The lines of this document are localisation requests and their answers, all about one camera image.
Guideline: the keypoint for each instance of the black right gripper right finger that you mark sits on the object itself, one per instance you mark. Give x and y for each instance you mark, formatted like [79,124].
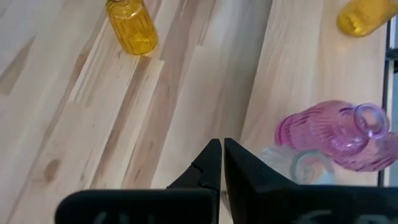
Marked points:
[311,205]

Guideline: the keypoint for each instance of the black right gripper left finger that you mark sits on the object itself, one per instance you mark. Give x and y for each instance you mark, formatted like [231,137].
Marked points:
[140,205]

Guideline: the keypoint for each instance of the clear bulbous ribbed vase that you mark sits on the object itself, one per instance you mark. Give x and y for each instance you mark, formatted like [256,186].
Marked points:
[276,161]

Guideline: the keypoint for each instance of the tall pink ribbed vase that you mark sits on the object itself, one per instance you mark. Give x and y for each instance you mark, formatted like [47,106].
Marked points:
[311,130]

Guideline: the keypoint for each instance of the small pink bulbous vase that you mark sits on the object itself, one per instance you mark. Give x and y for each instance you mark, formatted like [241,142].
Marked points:
[373,158]

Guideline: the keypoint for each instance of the yellow ribbed jar vase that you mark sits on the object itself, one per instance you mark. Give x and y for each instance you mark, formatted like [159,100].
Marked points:
[133,31]

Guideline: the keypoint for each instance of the yellow cylinder bottle vase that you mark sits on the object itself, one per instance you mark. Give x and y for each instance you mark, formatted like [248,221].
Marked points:
[363,18]

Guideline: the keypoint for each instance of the wooden shelf board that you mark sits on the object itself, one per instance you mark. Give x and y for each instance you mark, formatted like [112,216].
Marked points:
[311,62]

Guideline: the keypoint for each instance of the black metal shelf frame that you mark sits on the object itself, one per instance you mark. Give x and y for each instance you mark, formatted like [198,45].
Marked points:
[388,84]

